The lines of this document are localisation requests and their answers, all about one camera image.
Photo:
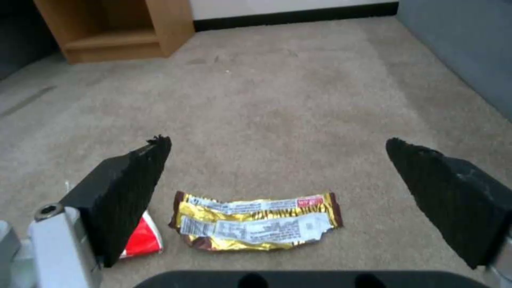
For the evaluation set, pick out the light wooden open cabinet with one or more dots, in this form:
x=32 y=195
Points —
x=116 y=28

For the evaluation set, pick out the grey fabric partition panel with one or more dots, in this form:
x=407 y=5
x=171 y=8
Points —
x=460 y=45

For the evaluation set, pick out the red white snack wrapper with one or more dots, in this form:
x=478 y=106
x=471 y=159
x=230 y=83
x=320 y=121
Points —
x=145 y=238

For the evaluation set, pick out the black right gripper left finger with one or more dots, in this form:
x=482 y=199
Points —
x=120 y=195

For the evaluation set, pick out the dark grey furniture panel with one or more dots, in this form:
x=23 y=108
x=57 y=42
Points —
x=24 y=33

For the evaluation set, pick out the gold brown candy wrapper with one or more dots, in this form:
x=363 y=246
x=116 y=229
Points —
x=256 y=222

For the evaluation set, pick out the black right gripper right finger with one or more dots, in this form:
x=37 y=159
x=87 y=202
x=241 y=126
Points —
x=448 y=195

